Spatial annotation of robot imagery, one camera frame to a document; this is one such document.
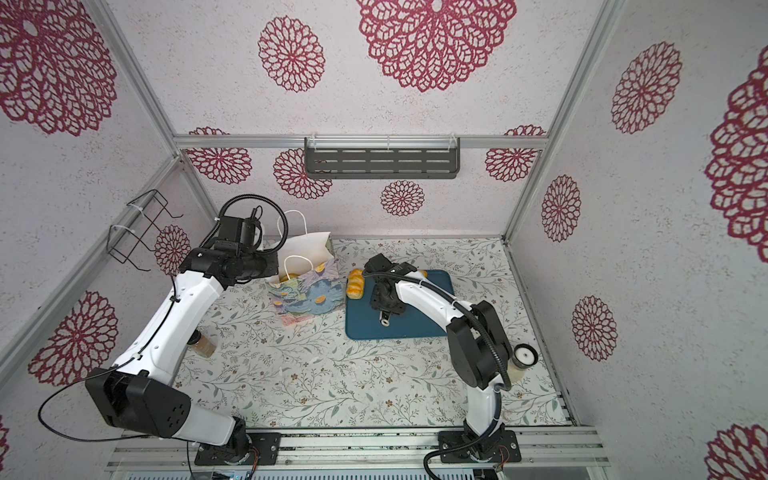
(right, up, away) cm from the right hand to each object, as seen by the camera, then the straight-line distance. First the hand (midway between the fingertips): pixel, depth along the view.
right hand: (380, 301), depth 91 cm
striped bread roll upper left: (-9, +5, +11) cm, 15 cm away
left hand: (-29, +10, -11) cm, 32 cm away
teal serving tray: (-6, -7, +7) cm, 12 cm away
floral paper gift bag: (-19, +7, -11) cm, 23 cm away
